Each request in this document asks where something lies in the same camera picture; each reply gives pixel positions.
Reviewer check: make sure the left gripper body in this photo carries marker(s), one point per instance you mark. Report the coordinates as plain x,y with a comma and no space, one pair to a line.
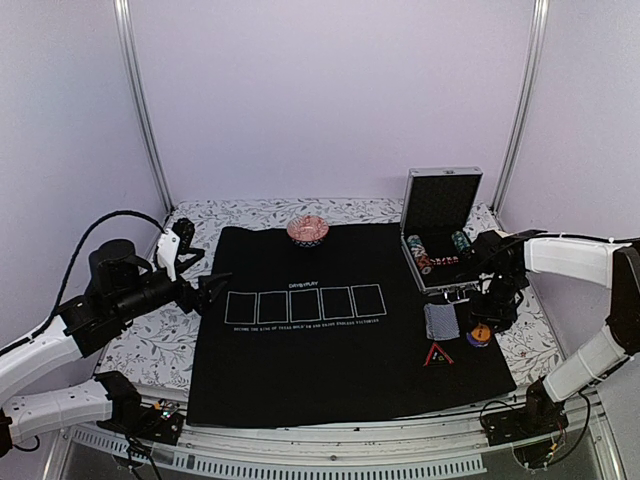
137,301

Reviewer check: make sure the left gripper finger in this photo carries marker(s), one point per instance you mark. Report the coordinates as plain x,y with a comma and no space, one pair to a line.
186,258
209,288

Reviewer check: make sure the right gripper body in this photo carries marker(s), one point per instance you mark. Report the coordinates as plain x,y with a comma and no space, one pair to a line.
499,306

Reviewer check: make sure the orange big blind button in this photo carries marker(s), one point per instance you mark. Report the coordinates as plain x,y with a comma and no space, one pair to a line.
481,330

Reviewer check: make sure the purple small blind button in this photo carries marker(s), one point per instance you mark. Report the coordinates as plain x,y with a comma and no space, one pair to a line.
478,342

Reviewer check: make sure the blue playing card deck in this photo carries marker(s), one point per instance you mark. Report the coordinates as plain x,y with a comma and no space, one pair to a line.
441,322

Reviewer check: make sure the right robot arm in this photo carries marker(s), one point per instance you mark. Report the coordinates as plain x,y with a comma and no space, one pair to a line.
591,283

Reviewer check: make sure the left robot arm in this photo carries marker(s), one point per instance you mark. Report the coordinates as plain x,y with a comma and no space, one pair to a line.
122,288

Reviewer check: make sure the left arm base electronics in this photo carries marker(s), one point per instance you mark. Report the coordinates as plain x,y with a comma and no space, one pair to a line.
161,422

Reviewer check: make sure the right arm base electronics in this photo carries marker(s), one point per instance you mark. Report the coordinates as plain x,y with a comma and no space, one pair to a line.
504,424

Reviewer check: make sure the right poker chip row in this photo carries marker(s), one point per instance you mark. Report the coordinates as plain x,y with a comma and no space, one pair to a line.
462,244

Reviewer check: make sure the poker chip row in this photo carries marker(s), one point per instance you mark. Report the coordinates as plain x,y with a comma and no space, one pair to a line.
419,254
462,244

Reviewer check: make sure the red black triangle card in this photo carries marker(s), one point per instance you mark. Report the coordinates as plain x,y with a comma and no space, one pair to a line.
437,356

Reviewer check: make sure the left poker chip row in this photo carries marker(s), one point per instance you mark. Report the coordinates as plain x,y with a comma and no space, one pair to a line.
419,254

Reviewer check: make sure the patterned small bowl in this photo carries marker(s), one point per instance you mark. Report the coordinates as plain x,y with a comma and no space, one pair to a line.
307,231

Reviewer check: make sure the aluminium poker chip case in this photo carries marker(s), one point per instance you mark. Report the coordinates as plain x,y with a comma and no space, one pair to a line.
438,202

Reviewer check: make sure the black poker mat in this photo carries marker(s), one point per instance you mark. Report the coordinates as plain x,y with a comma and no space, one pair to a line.
334,333

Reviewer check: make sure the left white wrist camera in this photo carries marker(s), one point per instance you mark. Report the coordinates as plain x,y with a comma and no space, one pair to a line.
167,252

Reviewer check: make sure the front aluminium rail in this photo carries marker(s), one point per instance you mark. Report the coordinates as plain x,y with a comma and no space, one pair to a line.
444,445

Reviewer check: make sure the left aluminium frame post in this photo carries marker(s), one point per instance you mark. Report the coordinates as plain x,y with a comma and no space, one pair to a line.
124,25

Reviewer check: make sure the aluminium frame post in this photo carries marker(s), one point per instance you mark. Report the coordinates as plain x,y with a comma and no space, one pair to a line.
124,25
531,67

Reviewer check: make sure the right aluminium frame post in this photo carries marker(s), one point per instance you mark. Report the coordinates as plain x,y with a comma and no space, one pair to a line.
531,67

